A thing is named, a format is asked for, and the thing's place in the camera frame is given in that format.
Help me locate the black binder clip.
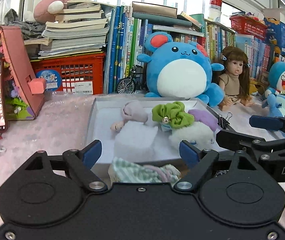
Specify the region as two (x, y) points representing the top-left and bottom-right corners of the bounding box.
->
(218, 112), (234, 131)

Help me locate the Doraemon plush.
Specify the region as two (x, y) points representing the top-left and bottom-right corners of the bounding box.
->
(264, 61), (285, 98)

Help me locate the pale pink knitted sock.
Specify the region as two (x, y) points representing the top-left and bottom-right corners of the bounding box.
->
(110, 100), (148, 132)

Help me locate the pink plush on books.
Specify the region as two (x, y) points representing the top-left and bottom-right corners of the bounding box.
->
(33, 0), (70, 23)

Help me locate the miniature bicycle model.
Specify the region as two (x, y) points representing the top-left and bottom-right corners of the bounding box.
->
(116, 65), (147, 94)

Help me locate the red white canister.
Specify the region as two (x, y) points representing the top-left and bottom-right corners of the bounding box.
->
(208, 0), (222, 22)

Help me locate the row of upright books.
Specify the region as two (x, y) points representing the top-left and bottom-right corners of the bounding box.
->
(103, 1), (285, 94)

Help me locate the red plastic crate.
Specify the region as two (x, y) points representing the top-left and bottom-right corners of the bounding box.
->
(31, 52), (105, 95)

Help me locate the big blue round plush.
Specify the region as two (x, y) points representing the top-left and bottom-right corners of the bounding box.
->
(137, 32), (224, 107)

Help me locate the brown haired baby doll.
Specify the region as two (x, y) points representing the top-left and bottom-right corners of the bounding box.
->
(216, 46), (254, 111)

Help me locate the blue cardboard box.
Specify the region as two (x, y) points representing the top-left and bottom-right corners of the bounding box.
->
(264, 17), (285, 55)

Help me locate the blue dolphin plush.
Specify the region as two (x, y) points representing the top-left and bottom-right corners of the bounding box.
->
(262, 94), (285, 117)

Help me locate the green fabric scrunchie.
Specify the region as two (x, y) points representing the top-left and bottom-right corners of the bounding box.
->
(152, 101), (195, 129)

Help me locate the red plastic basket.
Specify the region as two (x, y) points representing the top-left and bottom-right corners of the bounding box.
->
(230, 15), (267, 40)

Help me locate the white cardboard box tray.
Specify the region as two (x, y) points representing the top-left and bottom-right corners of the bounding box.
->
(84, 96), (236, 181)

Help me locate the pink wooden triangle house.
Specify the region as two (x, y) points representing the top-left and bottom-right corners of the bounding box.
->
(0, 26), (46, 120)

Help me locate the grey cloth pile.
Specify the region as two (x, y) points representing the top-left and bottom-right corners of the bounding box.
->
(4, 9), (45, 40)

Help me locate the purple fluffy plush toy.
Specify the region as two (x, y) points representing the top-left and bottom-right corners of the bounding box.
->
(188, 109), (219, 132)

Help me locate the green checkered scrunchie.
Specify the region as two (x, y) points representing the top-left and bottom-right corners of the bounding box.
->
(108, 157), (181, 184)

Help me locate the stack of books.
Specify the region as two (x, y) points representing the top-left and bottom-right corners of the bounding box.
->
(25, 0), (114, 59)

